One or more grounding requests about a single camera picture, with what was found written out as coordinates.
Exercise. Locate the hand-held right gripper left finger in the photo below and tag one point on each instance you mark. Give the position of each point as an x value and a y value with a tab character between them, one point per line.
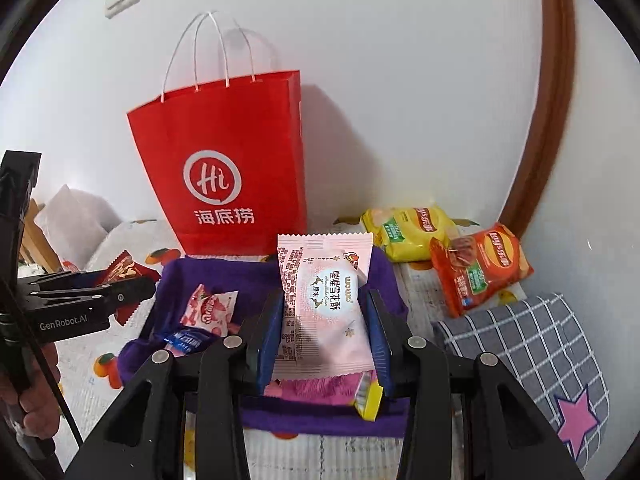
267	345

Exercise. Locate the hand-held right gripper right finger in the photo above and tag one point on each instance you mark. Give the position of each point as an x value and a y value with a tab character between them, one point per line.
380	350

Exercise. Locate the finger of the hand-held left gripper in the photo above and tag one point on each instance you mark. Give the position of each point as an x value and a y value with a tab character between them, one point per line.
120	297
60	282

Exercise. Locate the red gold snack packet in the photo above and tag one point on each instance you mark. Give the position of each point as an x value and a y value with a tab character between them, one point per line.
122	266

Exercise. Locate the red white candy packet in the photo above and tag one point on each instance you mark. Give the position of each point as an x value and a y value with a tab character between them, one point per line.
207	310

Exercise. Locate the person's left hand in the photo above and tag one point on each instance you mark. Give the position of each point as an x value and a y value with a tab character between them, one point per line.
45	385

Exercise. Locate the wooden furniture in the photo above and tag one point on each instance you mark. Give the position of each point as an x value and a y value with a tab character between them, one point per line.
35	240

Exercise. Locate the small yellow packet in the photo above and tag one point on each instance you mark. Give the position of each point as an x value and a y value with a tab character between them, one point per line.
369	400

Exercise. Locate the white plastic bag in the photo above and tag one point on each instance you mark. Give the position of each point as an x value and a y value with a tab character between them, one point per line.
75	225

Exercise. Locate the yellow pink snack packet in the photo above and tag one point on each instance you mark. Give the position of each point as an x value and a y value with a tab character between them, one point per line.
320	389

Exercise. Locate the blue candy packet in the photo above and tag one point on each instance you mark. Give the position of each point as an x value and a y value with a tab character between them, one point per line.
187	337

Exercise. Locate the purple towel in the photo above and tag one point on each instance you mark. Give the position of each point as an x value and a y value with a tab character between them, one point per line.
320	420

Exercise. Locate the yellow chips bag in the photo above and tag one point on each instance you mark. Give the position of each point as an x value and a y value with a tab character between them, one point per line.
405	232

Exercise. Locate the orange chips bag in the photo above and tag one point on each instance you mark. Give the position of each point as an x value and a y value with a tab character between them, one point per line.
485	270

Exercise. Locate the grey checked cloth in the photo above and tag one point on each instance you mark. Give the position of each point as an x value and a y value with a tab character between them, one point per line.
525	350

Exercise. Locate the red paper bag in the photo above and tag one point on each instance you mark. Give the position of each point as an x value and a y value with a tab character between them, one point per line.
225	160

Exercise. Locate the wooden door frame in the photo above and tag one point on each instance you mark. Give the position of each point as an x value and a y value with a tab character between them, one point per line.
550	110

